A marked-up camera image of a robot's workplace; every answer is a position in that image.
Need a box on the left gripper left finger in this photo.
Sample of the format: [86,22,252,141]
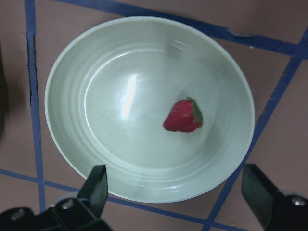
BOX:
[0,165,111,231]

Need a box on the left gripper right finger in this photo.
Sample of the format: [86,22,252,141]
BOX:
[241,164,308,231]

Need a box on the red strawberry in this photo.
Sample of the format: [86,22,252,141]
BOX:
[163,97,203,133]

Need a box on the light green plate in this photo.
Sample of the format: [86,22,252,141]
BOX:
[45,16,255,203]

